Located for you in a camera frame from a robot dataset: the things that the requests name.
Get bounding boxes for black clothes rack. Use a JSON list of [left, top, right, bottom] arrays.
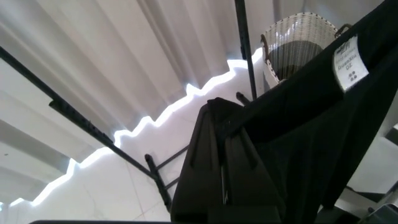
[[0, 0, 257, 213]]

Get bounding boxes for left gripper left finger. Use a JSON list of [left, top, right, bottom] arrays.
[[170, 102, 225, 223]]

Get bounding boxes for white curtain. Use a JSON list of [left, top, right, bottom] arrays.
[[0, 0, 305, 208]]

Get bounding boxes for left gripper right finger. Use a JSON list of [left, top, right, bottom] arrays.
[[222, 130, 285, 223]]

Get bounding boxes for black T-shirt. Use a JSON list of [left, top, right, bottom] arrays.
[[206, 0, 398, 224]]

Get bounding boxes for white laundry basket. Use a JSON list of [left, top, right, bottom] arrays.
[[260, 12, 352, 90]]

